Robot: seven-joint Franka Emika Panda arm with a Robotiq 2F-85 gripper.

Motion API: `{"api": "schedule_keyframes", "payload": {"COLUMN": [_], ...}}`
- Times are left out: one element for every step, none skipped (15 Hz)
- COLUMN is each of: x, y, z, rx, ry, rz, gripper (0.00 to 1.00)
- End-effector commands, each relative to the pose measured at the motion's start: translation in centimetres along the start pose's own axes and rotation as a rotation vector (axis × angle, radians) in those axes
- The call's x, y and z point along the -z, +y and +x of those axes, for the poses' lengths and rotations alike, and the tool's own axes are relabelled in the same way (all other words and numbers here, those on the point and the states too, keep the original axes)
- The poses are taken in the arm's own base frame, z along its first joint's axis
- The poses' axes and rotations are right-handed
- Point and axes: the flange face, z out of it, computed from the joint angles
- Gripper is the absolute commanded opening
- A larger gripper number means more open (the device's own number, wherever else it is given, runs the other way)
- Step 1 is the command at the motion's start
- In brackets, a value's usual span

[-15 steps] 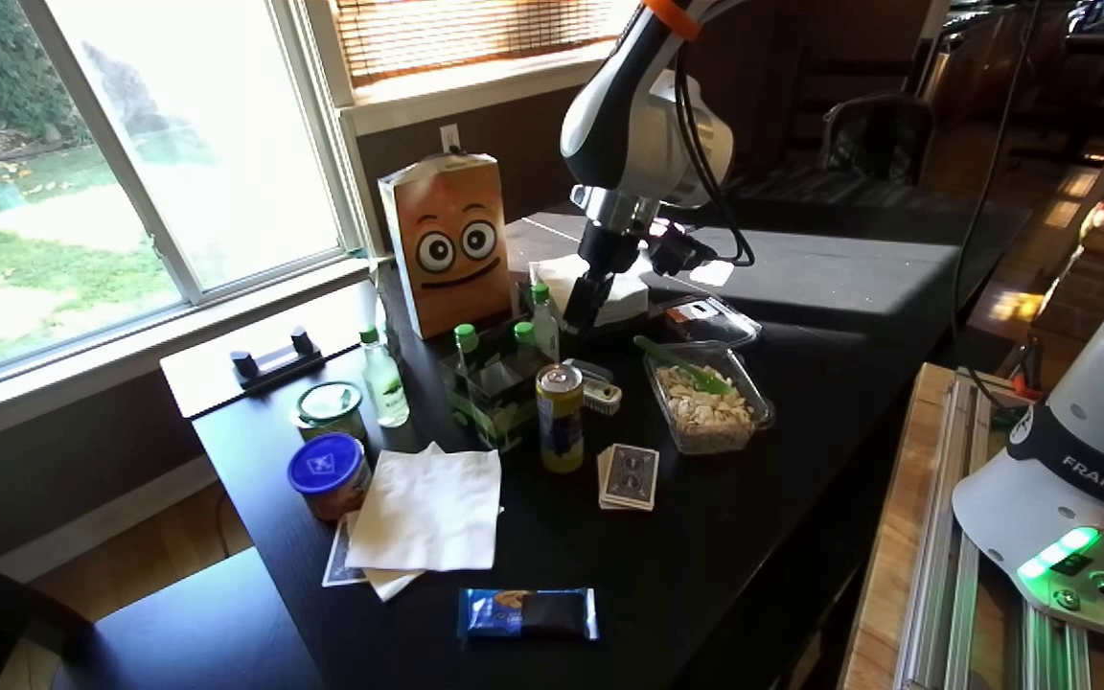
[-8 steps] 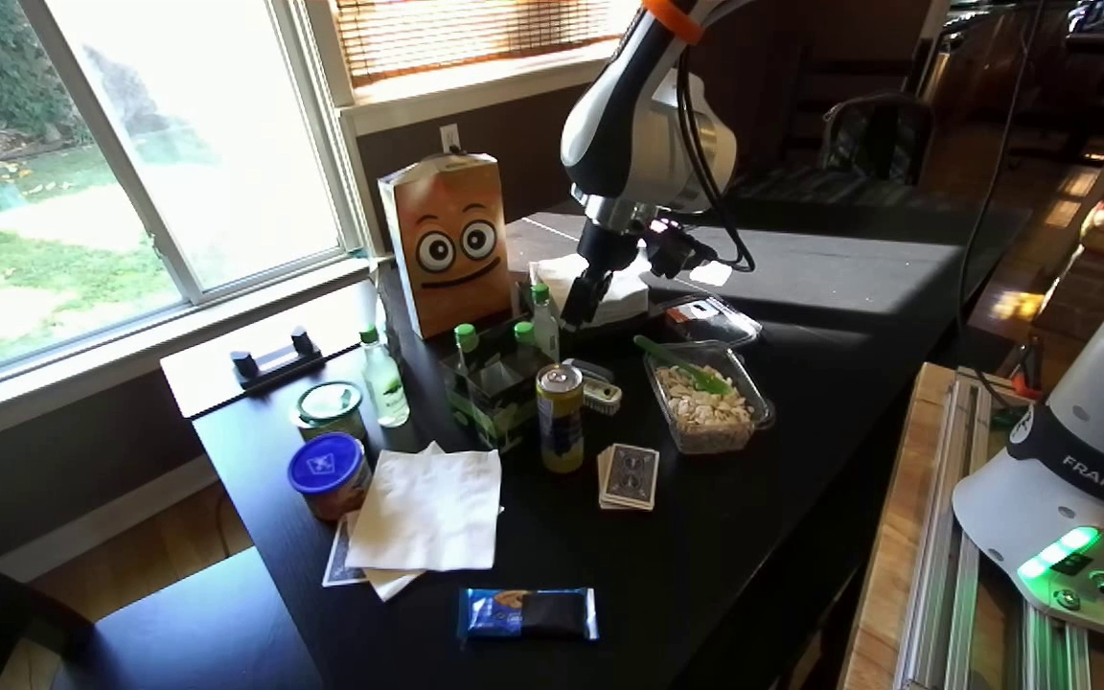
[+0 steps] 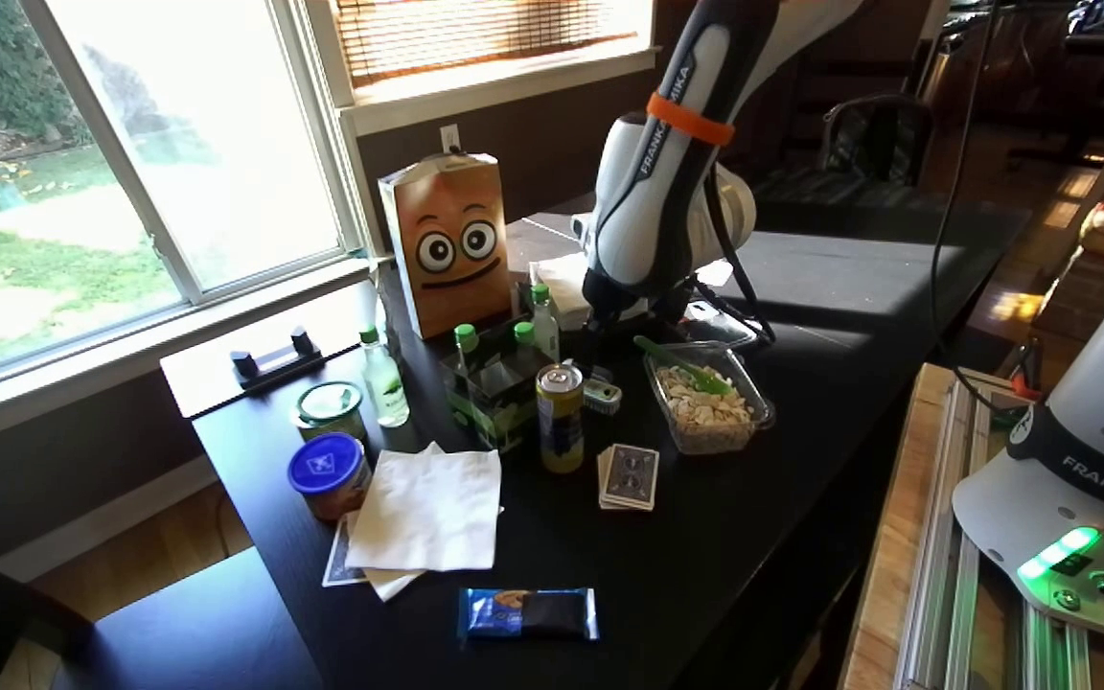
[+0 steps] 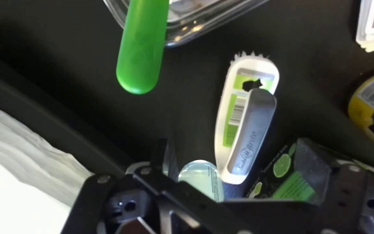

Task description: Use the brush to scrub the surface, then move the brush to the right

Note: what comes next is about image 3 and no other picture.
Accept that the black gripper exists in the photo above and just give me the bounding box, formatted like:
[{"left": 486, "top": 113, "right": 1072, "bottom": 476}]
[{"left": 578, "top": 283, "right": 679, "bottom": 419}]

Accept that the yellow drink can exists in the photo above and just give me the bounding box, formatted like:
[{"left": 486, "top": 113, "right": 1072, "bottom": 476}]
[{"left": 532, "top": 355, "right": 591, "bottom": 480}]

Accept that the deck of playing cards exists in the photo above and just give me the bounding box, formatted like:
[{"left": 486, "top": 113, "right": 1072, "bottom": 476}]
[{"left": 591, "top": 436, "right": 669, "bottom": 516}]

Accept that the clear bottle green cap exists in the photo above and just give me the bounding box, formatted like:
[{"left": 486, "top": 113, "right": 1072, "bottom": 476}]
[
  {"left": 508, "top": 318, "right": 543, "bottom": 388},
  {"left": 357, "top": 320, "right": 413, "bottom": 433},
  {"left": 524, "top": 281, "right": 566, "bottom": 366},
  {"left": 450, "top": 318, "right": 486, "bottom": 399}
]

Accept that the dark green bottle carrier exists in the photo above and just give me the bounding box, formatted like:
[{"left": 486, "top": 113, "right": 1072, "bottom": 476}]
[{"left": 445, "top": 355, "right": 543, "bottom": 452}]

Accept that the clear container of shells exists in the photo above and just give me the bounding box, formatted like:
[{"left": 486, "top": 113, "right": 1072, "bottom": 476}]
[{"left": 637, "top": 337, "right": 779, "bottom": 458}]

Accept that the stack of white napkins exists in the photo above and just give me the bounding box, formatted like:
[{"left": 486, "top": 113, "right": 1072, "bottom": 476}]
[{"left": 524, "top": 250, "right": 597, "bottom": 332}]

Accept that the white paper napkin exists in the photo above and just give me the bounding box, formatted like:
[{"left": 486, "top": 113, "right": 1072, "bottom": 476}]
[{"left": 343, "top": 442, "right": 508, "bottom": 605}]

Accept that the brown paper bag with eyes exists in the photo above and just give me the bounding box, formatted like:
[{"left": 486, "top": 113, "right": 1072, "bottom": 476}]
[{"left": 375, "top": 150, "right": 522, "bottom": 343}]

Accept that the blue snack bar wrapper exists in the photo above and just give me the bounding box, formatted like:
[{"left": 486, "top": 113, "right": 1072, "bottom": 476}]
[{"left": 455, "top": 582, "right": 605, "bottom": 646}]

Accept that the glass jar green lid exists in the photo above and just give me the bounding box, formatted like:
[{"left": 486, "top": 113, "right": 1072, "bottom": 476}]
[{"left": 290, "top": 374, "right": 371, "bottom": 443}]

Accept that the blue lidded jar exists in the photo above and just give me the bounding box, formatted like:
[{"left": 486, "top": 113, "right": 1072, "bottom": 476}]
[{"left": 285, "top": 429, "right": 375, "bottom": 526}]

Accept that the black clamp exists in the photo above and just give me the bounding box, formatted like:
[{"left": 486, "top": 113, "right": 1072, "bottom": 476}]
[{"left": 227, "top": 325, "right": 331, "bottom": 399}]

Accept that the black office chair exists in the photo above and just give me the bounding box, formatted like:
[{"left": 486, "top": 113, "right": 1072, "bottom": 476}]
[{"left": 757, "top": 88, "right": 942, "bottom": 223}]

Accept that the bamboo window blind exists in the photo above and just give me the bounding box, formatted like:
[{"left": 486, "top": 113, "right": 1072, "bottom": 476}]
[{"left": 328, "top": 0, "right": 660, "bottom": 88}]

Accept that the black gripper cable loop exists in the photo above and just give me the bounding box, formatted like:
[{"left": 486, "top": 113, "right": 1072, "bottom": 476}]
[{"left": 703, "top": 163, "right": 782, "bottom": 348}]

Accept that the wooden robot mount board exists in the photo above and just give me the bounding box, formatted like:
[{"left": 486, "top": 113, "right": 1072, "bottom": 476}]
[{"left": 836, "top": 360, "right": 1104, "bottom": 690}]

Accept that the white window frame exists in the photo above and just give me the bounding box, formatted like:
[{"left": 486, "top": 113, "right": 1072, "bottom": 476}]
[{"left": 0, "top": 0, "right": 662, "bottom": 433}]

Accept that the aluminium rail frame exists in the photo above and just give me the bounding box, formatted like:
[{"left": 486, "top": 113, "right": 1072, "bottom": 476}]
[{"left": 892, "top": 374, "right": 1099, "bottom": 690}]

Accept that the hanging black robot cable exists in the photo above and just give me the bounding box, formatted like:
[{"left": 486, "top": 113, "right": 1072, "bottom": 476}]
[{"left": 932, "top": 0, "right": 1007, "bottom": 388}]

